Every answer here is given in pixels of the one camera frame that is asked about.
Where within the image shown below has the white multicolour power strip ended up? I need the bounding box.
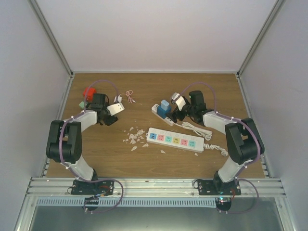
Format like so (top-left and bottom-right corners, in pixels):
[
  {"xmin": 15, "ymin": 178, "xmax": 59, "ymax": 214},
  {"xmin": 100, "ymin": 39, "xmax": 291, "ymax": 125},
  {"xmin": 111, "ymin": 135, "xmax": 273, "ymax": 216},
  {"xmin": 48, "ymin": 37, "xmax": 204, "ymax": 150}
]
[{"xmin": 146, "ymin": 128, "xmax": 228, "ymax": 156}]

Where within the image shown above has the grey slotted cable duct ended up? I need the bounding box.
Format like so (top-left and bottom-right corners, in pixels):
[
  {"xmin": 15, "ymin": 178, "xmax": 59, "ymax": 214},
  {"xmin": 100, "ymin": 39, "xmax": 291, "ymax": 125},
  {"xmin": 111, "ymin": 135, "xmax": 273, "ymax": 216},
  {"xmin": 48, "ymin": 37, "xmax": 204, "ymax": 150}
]
[{"xmin": 37, "ymin": 197, "xmax": 216, "ymax": 208}]

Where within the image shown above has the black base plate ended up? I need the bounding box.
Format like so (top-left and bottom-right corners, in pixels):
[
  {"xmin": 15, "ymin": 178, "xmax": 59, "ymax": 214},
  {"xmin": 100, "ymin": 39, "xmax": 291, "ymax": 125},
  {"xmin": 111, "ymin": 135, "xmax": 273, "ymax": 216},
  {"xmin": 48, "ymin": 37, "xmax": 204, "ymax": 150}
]
[
  {"xmin": 192, "ymin": 179, "xmax": 241, "ymax": 196},
  {"xmin": 67, "ymin": 180, "xmax": 114, "ymax": 196}
]

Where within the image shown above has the white charger with pink cable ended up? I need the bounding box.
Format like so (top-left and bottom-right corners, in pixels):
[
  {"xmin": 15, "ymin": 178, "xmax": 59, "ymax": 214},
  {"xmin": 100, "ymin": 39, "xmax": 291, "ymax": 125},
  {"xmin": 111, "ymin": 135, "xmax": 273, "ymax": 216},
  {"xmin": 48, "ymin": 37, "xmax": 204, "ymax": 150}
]
[{"xmin": 114, "ymin": 90, "xmax": 136, "ymax": 103}]

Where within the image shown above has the small white power strip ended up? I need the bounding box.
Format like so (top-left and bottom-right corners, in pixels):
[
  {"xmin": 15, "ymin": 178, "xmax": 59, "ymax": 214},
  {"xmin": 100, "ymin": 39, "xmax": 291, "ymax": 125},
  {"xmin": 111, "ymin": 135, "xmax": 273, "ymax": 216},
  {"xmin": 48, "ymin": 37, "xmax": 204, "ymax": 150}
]
[{"xmin": 151, "ymin": 103, "xmax": 213, "ymax": 141}]

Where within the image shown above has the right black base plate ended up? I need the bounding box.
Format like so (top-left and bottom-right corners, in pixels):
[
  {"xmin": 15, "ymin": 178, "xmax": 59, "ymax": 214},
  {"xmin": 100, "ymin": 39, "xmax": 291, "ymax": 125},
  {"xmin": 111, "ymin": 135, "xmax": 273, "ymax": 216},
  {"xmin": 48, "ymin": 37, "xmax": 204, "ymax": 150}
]
[{"xmin": 192, "ymin": 179, "xmax": 241, "ymax": 196}]

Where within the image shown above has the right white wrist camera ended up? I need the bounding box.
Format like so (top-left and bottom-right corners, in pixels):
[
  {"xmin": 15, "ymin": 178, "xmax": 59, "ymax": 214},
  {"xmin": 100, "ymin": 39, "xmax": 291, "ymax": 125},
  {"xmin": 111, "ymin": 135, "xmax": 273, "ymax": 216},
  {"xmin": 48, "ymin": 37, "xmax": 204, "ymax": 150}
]
[{"xmin": 171, "ymin": 92, "xmax": 186, "ymax": 111}]

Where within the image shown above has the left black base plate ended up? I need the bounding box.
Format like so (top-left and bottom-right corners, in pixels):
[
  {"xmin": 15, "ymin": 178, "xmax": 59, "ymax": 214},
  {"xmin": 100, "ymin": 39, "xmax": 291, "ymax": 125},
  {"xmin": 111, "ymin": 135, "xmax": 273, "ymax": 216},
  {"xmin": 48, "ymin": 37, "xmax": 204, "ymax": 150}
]
[{"xmin": 67, "ymin": 180, "xmax": 114, "ymax": 196}]

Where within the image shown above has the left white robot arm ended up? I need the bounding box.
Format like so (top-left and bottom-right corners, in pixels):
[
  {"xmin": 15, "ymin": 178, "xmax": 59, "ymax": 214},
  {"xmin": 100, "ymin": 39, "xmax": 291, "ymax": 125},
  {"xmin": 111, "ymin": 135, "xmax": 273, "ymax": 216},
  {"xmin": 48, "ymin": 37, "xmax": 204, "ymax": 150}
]
[{"xmin": 46, "ymin": 93, "xmax": 125, "ymax": 194}]

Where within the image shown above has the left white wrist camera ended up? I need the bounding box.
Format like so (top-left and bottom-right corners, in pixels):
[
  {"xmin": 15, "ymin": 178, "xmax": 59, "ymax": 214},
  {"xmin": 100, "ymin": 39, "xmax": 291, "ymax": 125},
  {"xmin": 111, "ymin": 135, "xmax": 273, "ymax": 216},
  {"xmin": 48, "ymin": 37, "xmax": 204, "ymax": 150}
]
[{"xmin": 107, "ymin": 103, "xmax": 125, "ymax": 116}]

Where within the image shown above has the red cube socket adapter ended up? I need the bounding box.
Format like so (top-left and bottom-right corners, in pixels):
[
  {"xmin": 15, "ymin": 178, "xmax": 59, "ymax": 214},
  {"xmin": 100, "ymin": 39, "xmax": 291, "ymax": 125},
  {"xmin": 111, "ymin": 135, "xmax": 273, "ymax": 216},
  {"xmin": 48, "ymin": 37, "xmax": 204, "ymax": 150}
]
[{"xmin": 82, "ymin": 87, "xmax": 97, "ymax": 102}]

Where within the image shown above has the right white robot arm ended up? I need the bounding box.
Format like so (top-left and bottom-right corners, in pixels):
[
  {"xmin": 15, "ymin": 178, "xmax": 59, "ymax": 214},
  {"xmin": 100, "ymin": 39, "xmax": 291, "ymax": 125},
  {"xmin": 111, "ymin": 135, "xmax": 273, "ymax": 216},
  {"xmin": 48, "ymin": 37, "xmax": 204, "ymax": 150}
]
[{"xmin": 167, "ymin": 90, "xmax": 265, "ymax": 195}]

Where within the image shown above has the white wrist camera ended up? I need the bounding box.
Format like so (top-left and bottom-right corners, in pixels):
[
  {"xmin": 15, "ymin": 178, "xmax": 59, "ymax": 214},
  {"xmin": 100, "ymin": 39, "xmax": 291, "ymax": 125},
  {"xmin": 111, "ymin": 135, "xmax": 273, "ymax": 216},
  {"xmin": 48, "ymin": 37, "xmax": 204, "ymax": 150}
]
[
  {"xmin": 171, "ymin": 92, "xmax": 186, "ymax": 111},
  {"xmin": 107, "ymin": 103, "xmax": 125, "ymax": 116}
]

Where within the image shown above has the pale blue charger plug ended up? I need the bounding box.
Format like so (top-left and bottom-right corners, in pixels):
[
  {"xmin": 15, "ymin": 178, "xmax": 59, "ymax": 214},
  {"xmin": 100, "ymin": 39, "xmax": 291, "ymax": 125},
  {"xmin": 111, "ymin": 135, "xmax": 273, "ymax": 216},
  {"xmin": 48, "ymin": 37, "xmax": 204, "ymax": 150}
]
[{"xmin": 160, "ymin": 100, "xmax": 170, "ymax": 111}]

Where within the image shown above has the blue cube adapter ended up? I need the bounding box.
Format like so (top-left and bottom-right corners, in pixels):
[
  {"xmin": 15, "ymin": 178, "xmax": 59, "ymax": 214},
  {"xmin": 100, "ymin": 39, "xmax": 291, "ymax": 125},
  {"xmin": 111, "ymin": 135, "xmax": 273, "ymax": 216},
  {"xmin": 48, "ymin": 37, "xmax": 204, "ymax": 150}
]
[{"xmin": 156, "ymin": 106, "xmax": 171, "ymax": 119}]

